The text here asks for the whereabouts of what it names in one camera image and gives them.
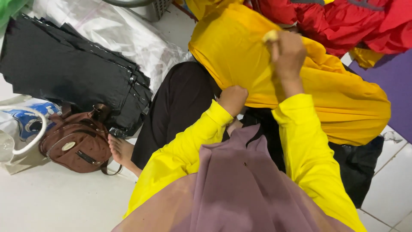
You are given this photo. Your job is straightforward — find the clear white plastic sheet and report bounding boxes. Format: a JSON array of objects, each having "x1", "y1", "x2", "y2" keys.
[{"x1": 30, "y1": 0, "x2": 194, "y2": 94}]

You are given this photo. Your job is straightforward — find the green plastic bag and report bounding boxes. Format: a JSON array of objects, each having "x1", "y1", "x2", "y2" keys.
[{"x1": 0, "y1": 0, "x2": 33, "y2": 33}]

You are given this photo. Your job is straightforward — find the person's right hand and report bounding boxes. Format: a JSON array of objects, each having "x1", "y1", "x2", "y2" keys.
[{"x1": 270, "y1": 31, "x2": 307, "y2": 85}]

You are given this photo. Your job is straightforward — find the white tote bag blue print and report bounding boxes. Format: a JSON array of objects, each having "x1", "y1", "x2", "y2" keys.
[{"x1": 0, "y1": 94, "x2": 63, "y2": 175}]

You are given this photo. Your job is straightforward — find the grey plastic basket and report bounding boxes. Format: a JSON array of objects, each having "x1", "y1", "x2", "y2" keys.
[{"x1": 102, "y1": 0, "x2": 173, "y2": 22}]

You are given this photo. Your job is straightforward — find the black plastic bag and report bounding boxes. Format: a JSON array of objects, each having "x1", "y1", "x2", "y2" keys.
[{"x1": 328, "y1": 135, "x2": 385, "y2": 209}]

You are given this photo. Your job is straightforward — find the red plastic garment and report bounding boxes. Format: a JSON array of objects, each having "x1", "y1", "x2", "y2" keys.
[{"x1": 244, "y1": 0, "x2": 412, "y2": 58}]

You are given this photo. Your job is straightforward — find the person's left hand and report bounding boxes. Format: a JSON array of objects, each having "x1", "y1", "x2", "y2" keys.
[{"x1": 218, "y1": 85, "x2": 249, "y2": 117}]

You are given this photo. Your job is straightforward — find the stack of black plastic bags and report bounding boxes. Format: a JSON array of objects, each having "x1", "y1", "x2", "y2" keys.
[{"x1": 0, "y1": 14, "x2": 153, "y2": 138}]

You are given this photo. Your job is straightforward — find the yellow plastic garment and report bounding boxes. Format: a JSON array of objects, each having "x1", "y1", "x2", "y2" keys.
[
  {"x1": 189, "y1": 4, "x2": 391, "y2": 146},
  {"x1": 185, "y1": 0, "x2": 245, "y2": 20},
  {"x1": 349, "y1": 47, "x2": 385, "y2": 69}
]

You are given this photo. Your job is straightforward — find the brown backpack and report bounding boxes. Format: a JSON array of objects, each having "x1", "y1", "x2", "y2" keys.
[{"x1": 39, "y1": 104, "x2": 123, "y2": 176}]

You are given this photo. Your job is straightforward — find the purple mat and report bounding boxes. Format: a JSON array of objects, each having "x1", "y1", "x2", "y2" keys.
[{"x1": 348, "y1": 49, "x2": 412, "y2": 144}]

